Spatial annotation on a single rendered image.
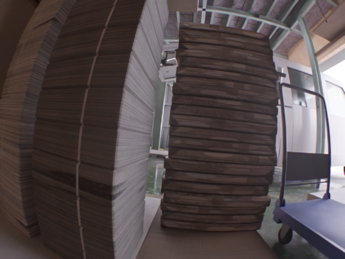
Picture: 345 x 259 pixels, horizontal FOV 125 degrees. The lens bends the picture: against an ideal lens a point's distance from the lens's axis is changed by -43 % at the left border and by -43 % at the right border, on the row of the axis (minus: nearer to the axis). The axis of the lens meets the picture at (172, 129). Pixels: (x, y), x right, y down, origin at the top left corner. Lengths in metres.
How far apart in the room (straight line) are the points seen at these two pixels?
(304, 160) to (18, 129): 1.24
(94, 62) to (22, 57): 0.35
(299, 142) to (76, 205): 2.35
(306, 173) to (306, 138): 1.48
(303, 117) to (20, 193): 2.66
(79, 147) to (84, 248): 0.25
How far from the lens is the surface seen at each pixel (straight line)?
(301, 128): 2.40
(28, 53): 0.62
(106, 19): 0.44
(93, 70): 0.36
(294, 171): 0.94
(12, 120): 0.58
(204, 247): 0.65
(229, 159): 0.64
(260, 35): 0.89
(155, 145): 5.57
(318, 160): 1.09
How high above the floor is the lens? 0.48
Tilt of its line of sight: 4 degrees up
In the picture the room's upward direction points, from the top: 6 degrees clockwise
